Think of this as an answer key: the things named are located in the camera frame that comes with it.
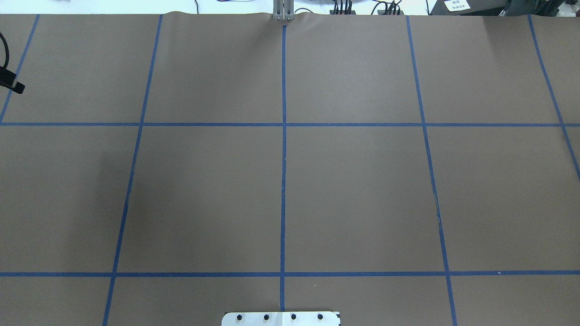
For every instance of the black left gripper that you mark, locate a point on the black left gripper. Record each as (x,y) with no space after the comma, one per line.
(12,83)

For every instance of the aluminium frame post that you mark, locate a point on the aluminium frame post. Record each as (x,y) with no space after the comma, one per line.
(283,10)

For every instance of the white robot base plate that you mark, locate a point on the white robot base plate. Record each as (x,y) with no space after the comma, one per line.
(301,318)

